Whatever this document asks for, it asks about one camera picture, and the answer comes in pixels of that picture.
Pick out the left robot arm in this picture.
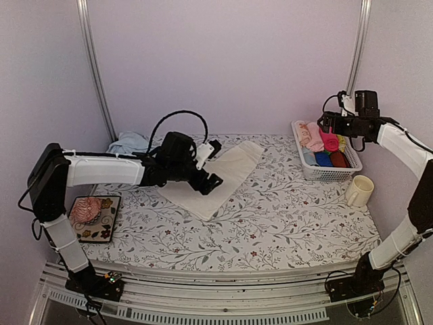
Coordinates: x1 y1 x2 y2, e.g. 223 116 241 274
24 131 223 294

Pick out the floral square plate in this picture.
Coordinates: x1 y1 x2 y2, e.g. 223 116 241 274
68 196 121 244

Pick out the dark red rolled towel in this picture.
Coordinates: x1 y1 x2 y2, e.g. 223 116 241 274
329 151 351 168

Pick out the pink patterned cupcake liner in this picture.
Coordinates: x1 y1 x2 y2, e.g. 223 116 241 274
69 196 101 223

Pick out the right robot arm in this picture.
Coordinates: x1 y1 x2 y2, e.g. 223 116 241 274
317 112 432 301

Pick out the left aluminium frame post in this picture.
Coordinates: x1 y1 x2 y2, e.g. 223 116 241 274
76 0 117 142

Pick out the light blue rolled towel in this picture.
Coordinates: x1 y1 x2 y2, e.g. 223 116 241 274
302 147 319 167

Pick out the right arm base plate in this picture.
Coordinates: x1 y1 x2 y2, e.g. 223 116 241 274
324 271 385 302

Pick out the aluminium frame post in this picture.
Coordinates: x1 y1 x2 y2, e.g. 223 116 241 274
76 0 117 142
346 0 372 96

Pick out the hot pink rolled towel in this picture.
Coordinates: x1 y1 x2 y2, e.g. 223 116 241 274
319 129 340 152

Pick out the yellow rolled towel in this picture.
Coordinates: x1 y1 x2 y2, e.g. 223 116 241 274
336 135 347 153

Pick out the cream ceramic mug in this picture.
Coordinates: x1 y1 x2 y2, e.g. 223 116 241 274
345 175 375 207

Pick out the right aluminium frame post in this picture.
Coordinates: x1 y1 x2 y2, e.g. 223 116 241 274
346 0 372 96

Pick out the floral table cloth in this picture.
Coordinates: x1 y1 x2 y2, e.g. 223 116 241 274
84 135 381 272

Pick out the light pink rolled towel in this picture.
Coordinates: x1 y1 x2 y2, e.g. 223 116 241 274
306 122 324 152

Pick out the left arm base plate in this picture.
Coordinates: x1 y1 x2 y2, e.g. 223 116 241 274
65 270 124 302

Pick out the white plastic basket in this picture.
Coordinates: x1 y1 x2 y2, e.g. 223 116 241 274
291 121 363 181

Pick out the cream printed rolled towel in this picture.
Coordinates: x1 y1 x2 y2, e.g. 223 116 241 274
295 121 311 147

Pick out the front aluminium rail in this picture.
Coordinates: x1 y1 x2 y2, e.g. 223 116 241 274
29 261 424 324

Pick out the cream white towel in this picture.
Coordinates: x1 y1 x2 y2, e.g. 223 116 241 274
158 140 265 222

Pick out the left black braided cable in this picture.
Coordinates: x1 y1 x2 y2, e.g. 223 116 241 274
148 110 209 153

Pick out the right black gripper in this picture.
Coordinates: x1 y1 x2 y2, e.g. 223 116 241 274
317 111 365 137

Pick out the light blue crumpled cloth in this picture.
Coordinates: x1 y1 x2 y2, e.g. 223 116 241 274
106 131 149 155

